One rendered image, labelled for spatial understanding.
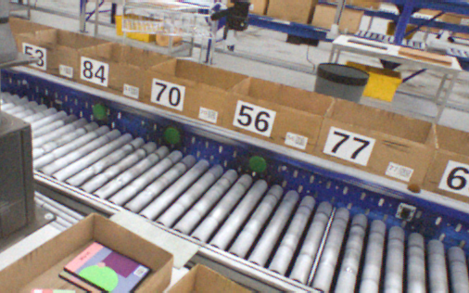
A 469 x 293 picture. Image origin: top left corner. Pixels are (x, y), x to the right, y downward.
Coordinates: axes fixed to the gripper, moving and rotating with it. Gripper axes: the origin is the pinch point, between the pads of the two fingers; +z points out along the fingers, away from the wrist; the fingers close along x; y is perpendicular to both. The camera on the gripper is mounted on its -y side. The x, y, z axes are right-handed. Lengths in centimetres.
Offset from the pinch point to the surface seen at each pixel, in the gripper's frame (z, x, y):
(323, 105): 18.2, 11.6, 44.8
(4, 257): 42, -108, -21
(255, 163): 37, -24, 27
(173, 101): 24.9, -13.0, -15.5
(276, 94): 19.0, 13.3, 23.8
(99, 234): 39, -90, -3
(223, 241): 43, -69, 29
